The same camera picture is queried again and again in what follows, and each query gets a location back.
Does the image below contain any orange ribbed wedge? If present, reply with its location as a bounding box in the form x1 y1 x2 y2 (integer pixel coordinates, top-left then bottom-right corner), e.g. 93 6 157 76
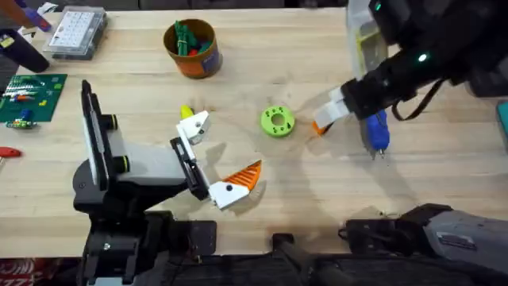
311 120 333 137

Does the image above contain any blue electric screwdriver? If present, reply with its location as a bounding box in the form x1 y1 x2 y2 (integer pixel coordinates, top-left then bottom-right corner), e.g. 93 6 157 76
364 109 391 157

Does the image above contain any green disc with holes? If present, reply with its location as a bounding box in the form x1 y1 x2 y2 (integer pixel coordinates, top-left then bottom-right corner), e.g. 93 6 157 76
260 105 296 139

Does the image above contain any right wrist upright plate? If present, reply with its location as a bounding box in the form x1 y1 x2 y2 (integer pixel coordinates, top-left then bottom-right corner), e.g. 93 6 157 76
345 0 389 81

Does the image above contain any wrist upright plate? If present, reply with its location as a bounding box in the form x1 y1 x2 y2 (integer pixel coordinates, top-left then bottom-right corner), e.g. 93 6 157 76
345 0 389 81
80 79 112 192

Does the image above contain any left wrist upright plate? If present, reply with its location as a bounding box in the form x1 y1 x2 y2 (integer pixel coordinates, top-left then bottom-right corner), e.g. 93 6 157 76
80 79 112 192

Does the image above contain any orange tub with toys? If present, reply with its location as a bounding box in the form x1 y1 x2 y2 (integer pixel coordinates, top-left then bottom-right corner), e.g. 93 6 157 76
163 17 224 79

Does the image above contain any teal box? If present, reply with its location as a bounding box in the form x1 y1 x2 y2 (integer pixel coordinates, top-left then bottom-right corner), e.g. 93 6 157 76
495 100 508 149

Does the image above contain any green board with blocks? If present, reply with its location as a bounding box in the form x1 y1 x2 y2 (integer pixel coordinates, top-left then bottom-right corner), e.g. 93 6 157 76
0 73 68 130

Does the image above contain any clear plastic parts box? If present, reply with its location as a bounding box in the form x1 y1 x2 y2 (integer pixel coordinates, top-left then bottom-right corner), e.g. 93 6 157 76
42 5 109 62

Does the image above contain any red printed box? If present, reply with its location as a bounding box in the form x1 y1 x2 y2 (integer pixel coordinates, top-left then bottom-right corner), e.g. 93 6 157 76
0 257 83 286

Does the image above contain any purple tool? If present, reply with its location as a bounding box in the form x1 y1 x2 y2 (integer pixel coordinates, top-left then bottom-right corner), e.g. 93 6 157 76
14 0 53 33

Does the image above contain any black cable loop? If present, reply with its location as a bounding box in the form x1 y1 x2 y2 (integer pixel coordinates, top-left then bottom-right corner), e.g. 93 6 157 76
391 78 446 122

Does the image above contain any black rail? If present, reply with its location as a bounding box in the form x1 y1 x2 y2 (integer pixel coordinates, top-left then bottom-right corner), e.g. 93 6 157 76
79 233 508 286

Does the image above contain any red tool handle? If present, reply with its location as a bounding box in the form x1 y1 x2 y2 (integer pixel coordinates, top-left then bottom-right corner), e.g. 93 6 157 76
0 146 23 160

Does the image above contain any black tool handle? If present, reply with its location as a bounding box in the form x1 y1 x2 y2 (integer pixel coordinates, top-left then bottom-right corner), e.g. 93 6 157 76
0 27 51 75

